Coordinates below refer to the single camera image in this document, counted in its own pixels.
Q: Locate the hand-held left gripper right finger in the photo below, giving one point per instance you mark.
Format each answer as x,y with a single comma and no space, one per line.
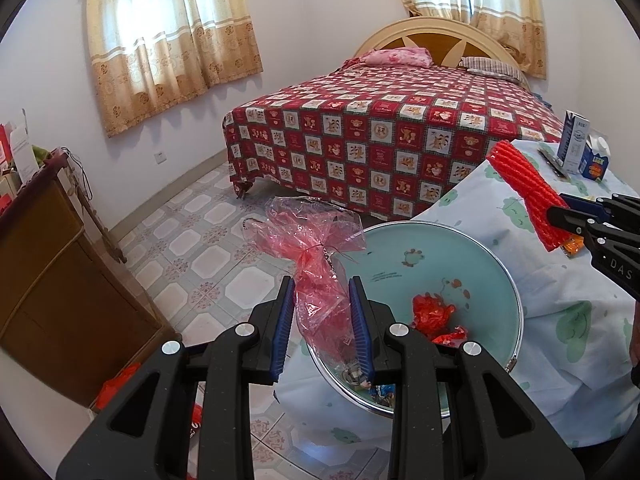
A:
362,340

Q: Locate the wide beige patterned curtain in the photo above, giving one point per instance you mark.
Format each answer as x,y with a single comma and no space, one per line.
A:
170,35

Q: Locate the pink transparent plastic bag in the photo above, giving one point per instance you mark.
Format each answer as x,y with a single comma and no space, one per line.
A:
320,290

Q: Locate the opened orange blue carton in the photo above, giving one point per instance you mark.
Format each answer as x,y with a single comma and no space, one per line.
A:
596,160

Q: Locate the red checkered bedspread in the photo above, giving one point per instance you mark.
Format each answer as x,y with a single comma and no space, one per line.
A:
380,125

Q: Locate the red plastic bag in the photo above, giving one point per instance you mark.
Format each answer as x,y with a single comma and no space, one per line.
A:
117,385

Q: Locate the small red wrapper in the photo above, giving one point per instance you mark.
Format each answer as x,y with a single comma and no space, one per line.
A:
450,336

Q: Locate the red crumpled wrapper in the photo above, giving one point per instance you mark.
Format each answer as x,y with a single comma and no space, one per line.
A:
434,312

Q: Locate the brown wooden cabinet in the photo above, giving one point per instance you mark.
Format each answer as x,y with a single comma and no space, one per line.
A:
65,300

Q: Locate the white wall socket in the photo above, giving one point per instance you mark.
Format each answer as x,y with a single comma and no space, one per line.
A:
160,157

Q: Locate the blue wrapper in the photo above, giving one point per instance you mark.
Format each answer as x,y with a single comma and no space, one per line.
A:
384,392

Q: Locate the red foam net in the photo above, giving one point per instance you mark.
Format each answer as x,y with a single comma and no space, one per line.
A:
525,190

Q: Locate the white paper box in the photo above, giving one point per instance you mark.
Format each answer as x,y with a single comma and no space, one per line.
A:
24,145

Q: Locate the black comb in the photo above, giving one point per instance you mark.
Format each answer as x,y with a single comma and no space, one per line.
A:
552,160

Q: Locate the cream wooden bed headboard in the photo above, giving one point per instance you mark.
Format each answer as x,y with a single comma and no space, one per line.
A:
440,35

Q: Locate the light blue printed tablecloth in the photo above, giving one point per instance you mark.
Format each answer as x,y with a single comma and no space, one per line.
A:
575,360

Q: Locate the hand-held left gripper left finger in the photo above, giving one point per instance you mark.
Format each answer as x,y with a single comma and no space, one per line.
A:
282,340

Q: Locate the narrow beige patterned curtain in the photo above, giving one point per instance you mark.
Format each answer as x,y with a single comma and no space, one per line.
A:
505,0

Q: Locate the striped pillow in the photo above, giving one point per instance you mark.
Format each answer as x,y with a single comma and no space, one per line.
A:
492,66

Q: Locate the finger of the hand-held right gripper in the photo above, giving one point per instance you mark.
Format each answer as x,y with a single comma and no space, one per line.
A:
567,217
585,205

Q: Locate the red box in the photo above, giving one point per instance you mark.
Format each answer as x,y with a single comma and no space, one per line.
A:
5,145

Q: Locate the pink pillow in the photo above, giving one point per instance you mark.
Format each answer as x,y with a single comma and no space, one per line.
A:
400,57

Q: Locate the blue white carton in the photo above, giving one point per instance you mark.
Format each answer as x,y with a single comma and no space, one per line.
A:
572,140

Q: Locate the red packet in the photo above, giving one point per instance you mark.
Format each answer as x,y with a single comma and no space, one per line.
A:
197,417

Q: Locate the teal enamel basin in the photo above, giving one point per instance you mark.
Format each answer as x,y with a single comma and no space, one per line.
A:
390,260

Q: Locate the wooden stand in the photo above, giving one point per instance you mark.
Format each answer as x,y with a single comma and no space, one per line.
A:
97,215

